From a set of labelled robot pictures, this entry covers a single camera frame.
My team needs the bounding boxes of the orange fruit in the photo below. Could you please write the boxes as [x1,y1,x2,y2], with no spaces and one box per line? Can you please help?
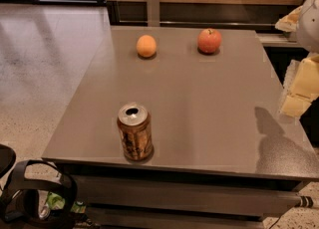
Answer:
[137,35,157,58]

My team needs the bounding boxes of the black bag with straps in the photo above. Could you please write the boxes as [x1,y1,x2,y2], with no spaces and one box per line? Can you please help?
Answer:
[0,160,77,229]

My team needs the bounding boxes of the black striped cable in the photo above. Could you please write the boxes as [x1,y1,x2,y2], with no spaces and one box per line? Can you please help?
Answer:
[297,196,314,209]

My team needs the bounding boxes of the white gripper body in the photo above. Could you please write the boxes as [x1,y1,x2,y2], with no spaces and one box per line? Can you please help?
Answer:
[296,0,319,53]

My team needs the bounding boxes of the green snack packet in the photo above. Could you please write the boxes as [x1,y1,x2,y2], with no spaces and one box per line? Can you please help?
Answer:
[45,191,87,214]

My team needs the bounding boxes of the orange soda can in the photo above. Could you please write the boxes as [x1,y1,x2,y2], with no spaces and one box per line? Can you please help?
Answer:
[117,103,154,161]

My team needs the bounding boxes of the grey metal post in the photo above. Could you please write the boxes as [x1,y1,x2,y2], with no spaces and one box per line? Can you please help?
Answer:
[147,0,160,27]

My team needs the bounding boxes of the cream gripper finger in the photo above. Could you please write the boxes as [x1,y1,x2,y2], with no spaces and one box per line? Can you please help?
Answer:
[280,55,319,117]
[275,6,302,32]

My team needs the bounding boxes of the red apple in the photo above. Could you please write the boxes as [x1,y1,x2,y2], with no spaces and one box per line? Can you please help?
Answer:
[197,28,221,54]

